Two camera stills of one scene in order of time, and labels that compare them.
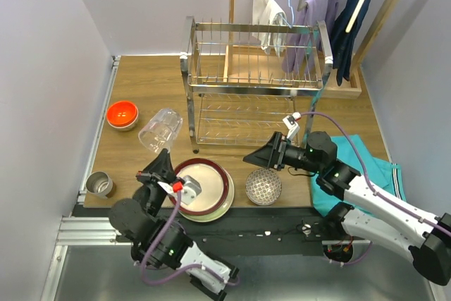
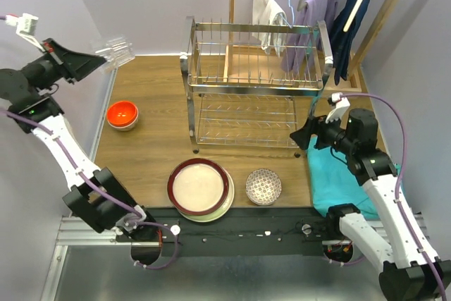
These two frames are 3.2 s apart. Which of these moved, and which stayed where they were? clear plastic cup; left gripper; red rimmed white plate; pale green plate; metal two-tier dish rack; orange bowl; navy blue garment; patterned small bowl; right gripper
Moved: right gripper; left gripper; clear plastic cup
Stayed: navy blue garment; patterned small bowl; pale green plate; orange bowl; metal two-tier dish rack; red rimmed white plate
